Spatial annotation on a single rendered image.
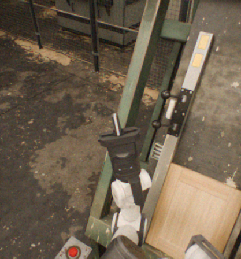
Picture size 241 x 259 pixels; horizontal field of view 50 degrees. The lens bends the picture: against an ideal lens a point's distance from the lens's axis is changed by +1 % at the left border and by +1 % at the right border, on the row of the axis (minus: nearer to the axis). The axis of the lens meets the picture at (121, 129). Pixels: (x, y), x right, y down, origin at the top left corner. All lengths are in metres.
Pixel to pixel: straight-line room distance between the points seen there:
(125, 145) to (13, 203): 2.04
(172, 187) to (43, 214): 1.58
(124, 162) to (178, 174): 0.44
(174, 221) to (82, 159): 1.80
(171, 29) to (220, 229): 0.86
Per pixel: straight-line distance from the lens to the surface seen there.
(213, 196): 1.16
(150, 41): 1.17
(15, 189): 2.79
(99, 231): 1.39
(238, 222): 1.13
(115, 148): 0.75
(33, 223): 2.52
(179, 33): 1.21
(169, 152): 1.13
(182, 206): 1.21
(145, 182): 0.85
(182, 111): 1.08
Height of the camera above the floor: 2.09
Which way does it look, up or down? 41 degrees down
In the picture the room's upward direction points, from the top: straight up
